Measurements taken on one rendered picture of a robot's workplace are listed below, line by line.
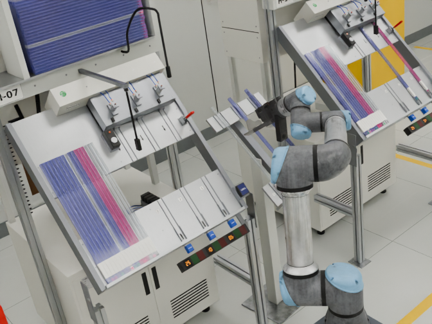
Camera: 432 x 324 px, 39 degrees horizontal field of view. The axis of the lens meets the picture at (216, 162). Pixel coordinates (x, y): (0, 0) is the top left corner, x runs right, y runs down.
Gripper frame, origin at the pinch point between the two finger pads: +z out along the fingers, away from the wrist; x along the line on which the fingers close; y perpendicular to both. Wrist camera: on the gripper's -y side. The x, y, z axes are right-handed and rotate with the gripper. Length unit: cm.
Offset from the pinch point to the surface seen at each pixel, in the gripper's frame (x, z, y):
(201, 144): 16.7, 15.7, 6.2
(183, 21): -125, 148, 92
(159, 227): 54, 15, -13
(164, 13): -110, 144, 102
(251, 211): 13.1, 13.6, -28.8
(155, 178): 13, 68, 4
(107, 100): 45, 18, 39
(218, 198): 25.7, 12.3, -16.3
